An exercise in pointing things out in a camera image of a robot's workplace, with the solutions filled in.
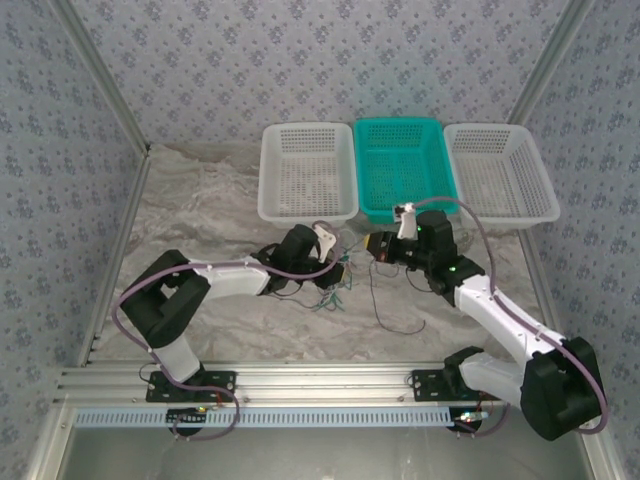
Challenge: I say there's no thin white cable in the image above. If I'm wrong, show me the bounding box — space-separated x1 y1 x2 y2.
339 227 374 261

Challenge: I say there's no thin blue purple cable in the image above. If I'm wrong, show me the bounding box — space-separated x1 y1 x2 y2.
309 287 347 312

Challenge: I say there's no thin black cable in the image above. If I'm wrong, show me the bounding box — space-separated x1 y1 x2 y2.
367 249 427 335

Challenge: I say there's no teal perforated plastic basket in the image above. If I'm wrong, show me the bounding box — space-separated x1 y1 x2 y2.
353 117 461 225

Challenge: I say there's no white perforated plastic basket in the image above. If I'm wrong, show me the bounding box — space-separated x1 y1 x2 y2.
257 122 360 230
443 123 561 231

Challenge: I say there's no grey steel panel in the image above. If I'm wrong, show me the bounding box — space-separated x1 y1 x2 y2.
29 402 626 480

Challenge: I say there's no small black controller board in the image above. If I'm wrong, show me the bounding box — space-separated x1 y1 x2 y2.
166 407 209 442
451 408 490 441

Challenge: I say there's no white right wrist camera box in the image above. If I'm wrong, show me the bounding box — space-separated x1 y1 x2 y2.
392 201 419 240

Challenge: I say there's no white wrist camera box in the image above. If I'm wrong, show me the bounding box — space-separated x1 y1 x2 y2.
392 201 419 240
310 222 338 262

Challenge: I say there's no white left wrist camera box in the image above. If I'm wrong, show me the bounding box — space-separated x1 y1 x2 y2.
310 222 338 262

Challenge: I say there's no purple right arm harness cable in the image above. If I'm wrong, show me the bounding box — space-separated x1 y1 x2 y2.
412 197 610 441

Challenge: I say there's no purple arm harness cable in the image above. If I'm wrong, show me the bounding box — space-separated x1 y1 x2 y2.
112 219 349 442
412 197 610 441

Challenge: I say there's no aluminium mounting rail beam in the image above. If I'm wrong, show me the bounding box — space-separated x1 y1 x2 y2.
53 363 600 405

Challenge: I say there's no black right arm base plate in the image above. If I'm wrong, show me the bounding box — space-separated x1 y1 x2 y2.
409 368 481 404

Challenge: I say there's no white slotted cable duct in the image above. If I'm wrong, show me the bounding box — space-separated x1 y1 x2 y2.
73 407 454 430

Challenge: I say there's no purple left arm harness cable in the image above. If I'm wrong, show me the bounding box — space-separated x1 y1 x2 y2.
112 219 349 442

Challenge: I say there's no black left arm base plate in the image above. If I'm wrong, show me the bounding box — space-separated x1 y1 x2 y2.
144 370 238 404

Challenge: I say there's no aluminium frame post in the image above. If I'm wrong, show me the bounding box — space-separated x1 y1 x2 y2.
49 0 154 156
507 0 599 129

